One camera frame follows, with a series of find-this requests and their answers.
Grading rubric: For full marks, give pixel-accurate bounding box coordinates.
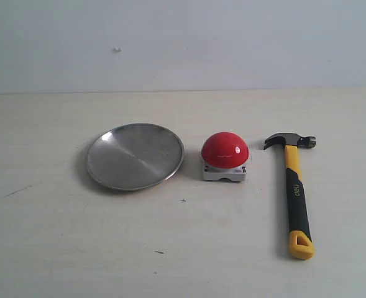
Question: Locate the yellow black claw hammer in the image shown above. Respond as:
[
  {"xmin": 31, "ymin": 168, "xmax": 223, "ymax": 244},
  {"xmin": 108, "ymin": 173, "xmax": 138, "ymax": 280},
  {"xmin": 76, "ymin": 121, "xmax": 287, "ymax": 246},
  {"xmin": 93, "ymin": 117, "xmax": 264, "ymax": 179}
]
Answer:
[{"xmin": 263, "ymin": 133, "xmax": 316, "ymax": 260}]

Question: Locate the red dome push button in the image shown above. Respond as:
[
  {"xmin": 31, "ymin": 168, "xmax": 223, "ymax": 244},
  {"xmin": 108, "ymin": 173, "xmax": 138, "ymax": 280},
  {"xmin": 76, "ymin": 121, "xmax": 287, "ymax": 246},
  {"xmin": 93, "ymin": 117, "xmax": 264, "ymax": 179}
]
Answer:
[{"xmin": 200, "ymin": 132, "xmax": 250, "ymax": 183}]

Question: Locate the round stainless steel plate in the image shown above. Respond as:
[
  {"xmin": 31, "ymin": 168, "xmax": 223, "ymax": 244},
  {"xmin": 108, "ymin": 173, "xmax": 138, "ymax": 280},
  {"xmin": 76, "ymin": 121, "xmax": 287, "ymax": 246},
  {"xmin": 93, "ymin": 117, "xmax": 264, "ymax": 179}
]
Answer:
[{"xmin": 85, "ymin": 123, "xmax": 185, "ymax": 191}]

